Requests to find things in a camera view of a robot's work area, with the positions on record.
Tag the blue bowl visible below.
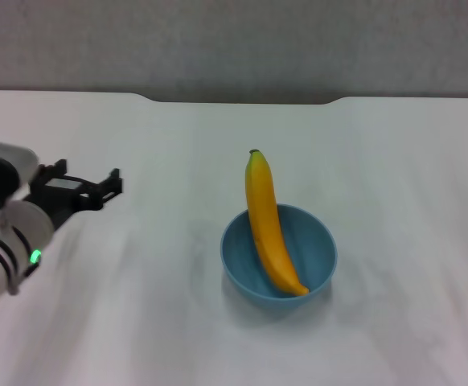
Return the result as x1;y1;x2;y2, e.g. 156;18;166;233
220;203;339;310

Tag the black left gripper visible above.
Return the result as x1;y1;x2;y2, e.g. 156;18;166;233
21;158;124;235

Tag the yellow banana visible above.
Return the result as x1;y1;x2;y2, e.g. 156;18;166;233
244;149;310;298

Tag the left wrist cable clip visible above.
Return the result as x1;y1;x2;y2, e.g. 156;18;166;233
7;261;42;298

